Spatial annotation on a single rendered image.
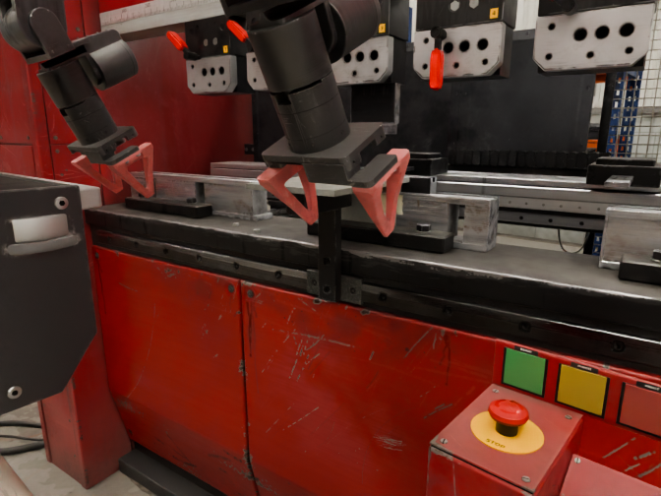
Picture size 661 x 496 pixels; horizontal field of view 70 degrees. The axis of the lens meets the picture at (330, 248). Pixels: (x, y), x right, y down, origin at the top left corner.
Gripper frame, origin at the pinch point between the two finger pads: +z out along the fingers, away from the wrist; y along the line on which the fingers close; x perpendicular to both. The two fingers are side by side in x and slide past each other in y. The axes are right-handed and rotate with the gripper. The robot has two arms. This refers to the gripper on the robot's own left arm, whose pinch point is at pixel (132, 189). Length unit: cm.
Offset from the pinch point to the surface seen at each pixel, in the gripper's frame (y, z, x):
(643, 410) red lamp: -69, 24, -5
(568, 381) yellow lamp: -62, 23, -6
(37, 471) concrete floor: 88, 91, 42
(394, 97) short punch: -21, 6, -45
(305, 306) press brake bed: -10.7, 35.4, -13.7
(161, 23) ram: 42, -16, -46
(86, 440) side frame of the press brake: 66, 79, 27
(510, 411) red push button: -59, 20, 2
